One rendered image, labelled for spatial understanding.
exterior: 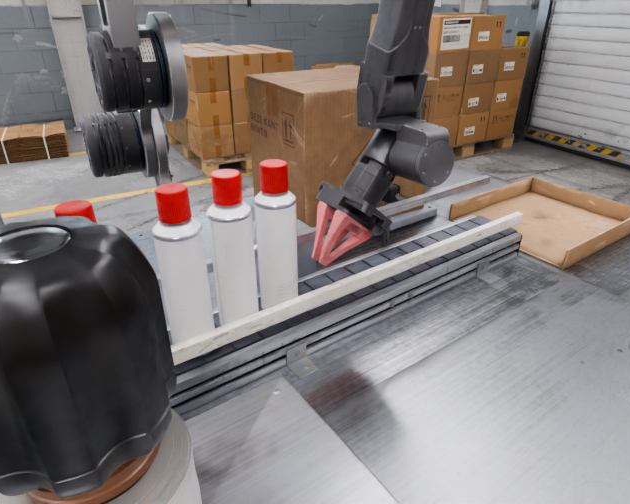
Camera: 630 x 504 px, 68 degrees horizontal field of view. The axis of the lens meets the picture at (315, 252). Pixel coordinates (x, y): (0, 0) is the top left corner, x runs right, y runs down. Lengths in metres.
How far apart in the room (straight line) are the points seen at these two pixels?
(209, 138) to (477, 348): 3.30
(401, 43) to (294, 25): 5.91
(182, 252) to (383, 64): 0.32
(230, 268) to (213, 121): 3.26
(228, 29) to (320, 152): 5.36
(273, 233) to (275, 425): 0.22
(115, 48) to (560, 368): 0.87
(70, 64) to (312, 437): 5.48
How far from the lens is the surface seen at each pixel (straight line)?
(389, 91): 0.61
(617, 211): 1.20
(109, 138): 1.43
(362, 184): 0.63
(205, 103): 3.74
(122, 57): 0.95
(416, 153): 0.58
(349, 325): 0.68
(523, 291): 0.84
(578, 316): 0.82
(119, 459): 0.21
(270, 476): 0.46
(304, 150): 0.82
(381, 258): 0.77
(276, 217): 0.56
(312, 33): 6.62
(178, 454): 0.25
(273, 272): 0.59
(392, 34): 0.60
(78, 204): 0.49
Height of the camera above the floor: 1.25
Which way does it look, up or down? 29 degrees down
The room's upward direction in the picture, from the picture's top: straight up
